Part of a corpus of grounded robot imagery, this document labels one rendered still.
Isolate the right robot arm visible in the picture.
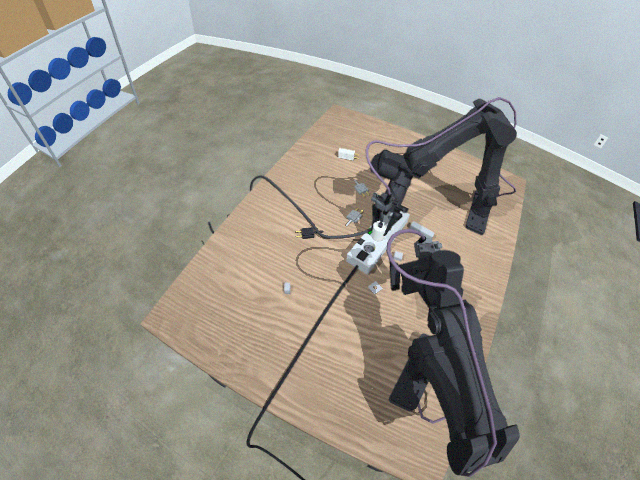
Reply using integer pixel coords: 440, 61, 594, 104
371, 99, 517, 235

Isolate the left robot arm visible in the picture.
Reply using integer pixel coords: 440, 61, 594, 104
391, 238, 520, 475

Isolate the black electrical plug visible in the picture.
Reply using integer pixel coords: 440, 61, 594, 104
296, 227, 317, 239

